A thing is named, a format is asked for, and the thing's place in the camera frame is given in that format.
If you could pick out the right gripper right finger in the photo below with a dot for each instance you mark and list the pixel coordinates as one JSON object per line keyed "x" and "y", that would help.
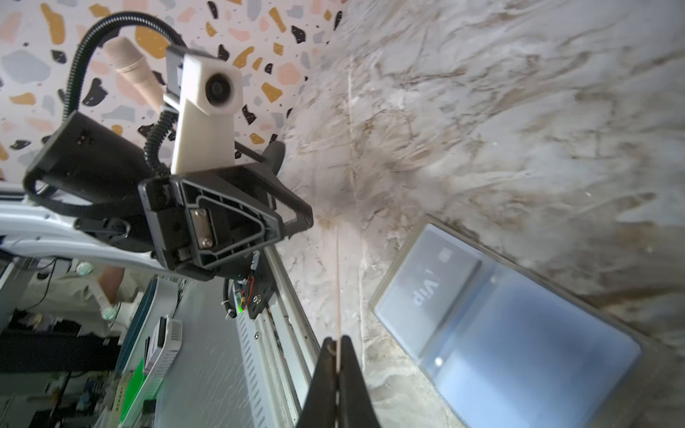
{"x": 355, "y": 409}

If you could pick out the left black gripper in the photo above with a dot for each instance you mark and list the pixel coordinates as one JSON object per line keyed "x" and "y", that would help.
{"x": 122, "y": 195}

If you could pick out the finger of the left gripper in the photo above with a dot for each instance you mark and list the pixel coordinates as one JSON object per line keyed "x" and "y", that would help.
{"x": 260, "y": 187}

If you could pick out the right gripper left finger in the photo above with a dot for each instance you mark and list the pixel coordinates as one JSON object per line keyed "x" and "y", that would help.
{"x": 319, "y": 410}

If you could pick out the gold VIP credit card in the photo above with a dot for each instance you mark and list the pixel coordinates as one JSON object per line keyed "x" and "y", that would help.
{"x": 338, "y": 304}

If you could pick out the beige leather card holder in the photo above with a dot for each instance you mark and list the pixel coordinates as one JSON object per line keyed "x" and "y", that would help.
{"x": 517, "y": 351}

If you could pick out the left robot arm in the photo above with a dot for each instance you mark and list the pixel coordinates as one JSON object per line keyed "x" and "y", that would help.
{"x": 31, "y": 231}

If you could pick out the beige microphone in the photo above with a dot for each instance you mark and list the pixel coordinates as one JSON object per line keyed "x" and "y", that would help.
{"x": 130, "y": 63}

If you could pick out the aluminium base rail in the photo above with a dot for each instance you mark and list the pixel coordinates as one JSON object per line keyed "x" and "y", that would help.
{"x": 239, "y": 372}

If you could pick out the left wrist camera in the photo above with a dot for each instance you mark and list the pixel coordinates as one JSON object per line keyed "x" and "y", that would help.
{"x": 207, "y": 92}

